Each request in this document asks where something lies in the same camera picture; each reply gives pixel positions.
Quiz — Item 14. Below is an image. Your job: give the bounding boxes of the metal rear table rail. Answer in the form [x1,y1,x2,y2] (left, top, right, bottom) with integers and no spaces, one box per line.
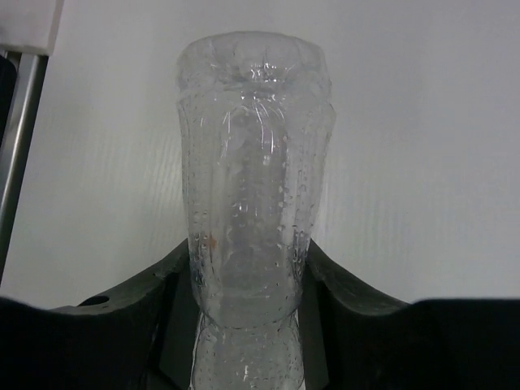
[0,51,50,245]

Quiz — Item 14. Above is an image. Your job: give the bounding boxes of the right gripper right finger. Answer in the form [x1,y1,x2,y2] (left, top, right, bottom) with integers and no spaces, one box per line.
[298,244,519,389]

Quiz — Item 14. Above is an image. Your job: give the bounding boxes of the clear ribbed plastic bottle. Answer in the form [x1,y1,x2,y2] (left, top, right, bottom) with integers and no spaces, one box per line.
[177,32,336,389]

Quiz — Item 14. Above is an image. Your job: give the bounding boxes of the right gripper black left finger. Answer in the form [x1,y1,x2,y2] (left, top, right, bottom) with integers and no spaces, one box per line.
[1,241,195,389]

